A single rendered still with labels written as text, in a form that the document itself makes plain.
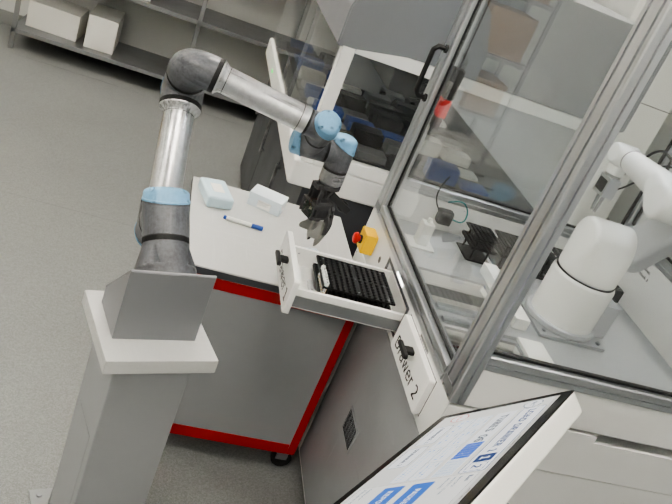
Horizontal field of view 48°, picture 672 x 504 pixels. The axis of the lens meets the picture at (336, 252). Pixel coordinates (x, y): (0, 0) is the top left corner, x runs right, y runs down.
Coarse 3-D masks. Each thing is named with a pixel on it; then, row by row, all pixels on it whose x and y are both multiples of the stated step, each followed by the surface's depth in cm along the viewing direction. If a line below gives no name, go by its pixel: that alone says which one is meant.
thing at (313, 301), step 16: (304, 256) 226; (336, 256) 229; (304, 272) 225; (384, 272) 233; (304, 288) 217; (304, 304) 206; (320, 304) 206; (336, 304) 207; (352, 304) 208; (400, 304) 220; (352, 320) 210; (368, 320) 211; (384, 320) 212; (400, 320) 213
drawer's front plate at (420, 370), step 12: (408, 324) 202; (396, 336) 208; (408, 336) 200; (420, 348) 193; (396, 360) 204; (408, 360) 196; (420, 360) 189; (408, 372) 194; (420, 372) 188; (420, 384) 186; (432, 384) 182; (408, 396) 191; (420, 396) 184; (420, 408) 185
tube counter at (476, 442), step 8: (472, 440) 137; (480, 440) 135; (464, 448) 134; (472, 448) 132; (456, 456) 131; (464, 456) 129; (448, 464) 128; (456, 464) 126; (440, 472) 125; (448, 472) 124
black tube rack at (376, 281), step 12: (324, 264) 220; (336, 264) 223; (348, 264) 226; (336, 276) 217; (348, 276) 219; (360, 276) 222; (372, 276) 225; (384, 276) 228; (336, 288) 211; (348, 288) 213; (360, 288) 215; (372, 288) 219; (384, 288) 221; (360, 300) 215; (372, 300) 213; (384, 300) 215
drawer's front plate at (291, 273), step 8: (288, 232) 223; (288, 240) 219; (280, 248) 227; (288, 248) 216; (288, 256) 214; (296, 256) 212; (288, 264) 211; (296, 264) 208; (280, 272) 218; (288, 272) 209; (296, 272) 204; (280, 280) 216; (288, 280) 207; (296, 280) 200; (280, 288) 213; (288, 288) 204; (296, 288) 201; (280, 296) 211; (288, 296) 202; (288, 304) 203; (288, 312) 204
